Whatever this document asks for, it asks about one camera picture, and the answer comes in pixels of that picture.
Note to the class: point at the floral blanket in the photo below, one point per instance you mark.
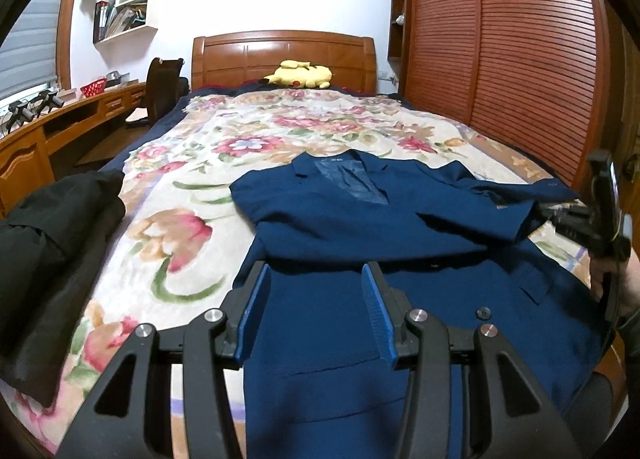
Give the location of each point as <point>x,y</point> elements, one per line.
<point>200,149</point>

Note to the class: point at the wall socket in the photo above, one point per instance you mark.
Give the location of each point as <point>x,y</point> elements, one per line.
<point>386,77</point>

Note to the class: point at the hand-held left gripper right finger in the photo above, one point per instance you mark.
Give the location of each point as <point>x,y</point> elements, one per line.
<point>378,319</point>

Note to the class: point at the silver desk item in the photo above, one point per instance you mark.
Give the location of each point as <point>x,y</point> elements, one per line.
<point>117,79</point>

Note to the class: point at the navy blue suit jacket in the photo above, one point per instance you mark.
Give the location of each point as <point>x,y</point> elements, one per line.
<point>325,219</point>

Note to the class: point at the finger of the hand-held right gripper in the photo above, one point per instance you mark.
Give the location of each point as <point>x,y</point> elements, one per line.
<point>567,221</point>

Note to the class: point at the row of books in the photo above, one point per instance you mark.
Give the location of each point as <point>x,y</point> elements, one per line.
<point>115,19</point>

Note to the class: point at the red basket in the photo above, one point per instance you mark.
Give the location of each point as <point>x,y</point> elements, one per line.
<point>95,89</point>

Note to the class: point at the yellow plush toy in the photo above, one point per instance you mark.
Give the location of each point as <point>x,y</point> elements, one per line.
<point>300,74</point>

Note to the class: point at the black garment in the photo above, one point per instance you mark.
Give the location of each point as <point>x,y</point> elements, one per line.
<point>45,264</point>

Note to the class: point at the person's right forearm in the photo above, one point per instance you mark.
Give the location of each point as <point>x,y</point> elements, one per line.
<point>631,334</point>

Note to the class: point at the person's right hand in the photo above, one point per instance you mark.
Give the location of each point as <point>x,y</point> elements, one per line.
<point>597,279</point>

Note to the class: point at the wooden desk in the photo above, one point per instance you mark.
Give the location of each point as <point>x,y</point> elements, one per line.
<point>25,154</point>

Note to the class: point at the black desk gadget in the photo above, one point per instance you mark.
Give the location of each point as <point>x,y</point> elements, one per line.
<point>47,101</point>
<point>22,111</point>

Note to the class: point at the window with grey blind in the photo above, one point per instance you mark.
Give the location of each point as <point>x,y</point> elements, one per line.
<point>30,39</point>

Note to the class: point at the person's leg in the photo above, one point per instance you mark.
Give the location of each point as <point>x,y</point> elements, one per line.
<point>595,404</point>

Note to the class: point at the dark brown chair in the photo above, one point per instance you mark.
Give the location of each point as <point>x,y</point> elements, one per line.
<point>160,89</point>

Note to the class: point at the wooden door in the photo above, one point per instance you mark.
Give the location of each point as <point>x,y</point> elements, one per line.
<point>625,114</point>

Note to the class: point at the wooden louvered wardrobe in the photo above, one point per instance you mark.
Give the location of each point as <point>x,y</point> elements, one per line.
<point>500,39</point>

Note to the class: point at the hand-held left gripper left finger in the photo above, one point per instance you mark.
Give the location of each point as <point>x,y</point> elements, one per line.
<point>252,304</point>

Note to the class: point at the wooden bed headboard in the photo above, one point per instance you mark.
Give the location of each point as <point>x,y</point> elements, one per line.
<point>240,59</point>

